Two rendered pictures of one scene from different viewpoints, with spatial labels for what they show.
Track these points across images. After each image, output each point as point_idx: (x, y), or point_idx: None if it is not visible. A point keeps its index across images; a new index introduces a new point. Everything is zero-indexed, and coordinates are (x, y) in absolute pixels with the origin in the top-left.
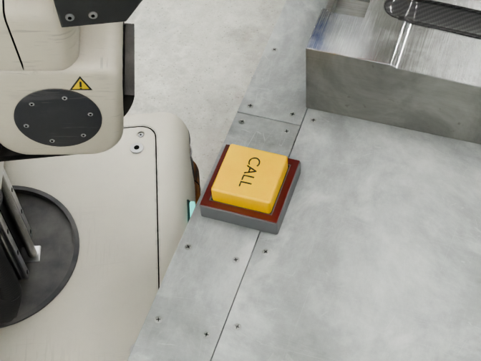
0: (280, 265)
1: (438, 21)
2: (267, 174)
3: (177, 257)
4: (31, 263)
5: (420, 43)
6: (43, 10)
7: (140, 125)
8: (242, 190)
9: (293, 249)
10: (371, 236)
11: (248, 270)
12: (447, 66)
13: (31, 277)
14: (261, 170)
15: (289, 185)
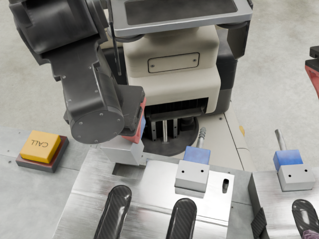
0: (1, 168)
1: (112, 218)
2: (36, 150)
3: (14, 129)
4: (160, 141)
5: (89, 205)
6: (126, 46)
7: (244, 170)
8: (29, 141)
9: (8, 173)
10: (8, 206)
11: (1, 156)
12: (69, 220)
13: (153, 142)
14: (39, 148)
15: (36, 164)
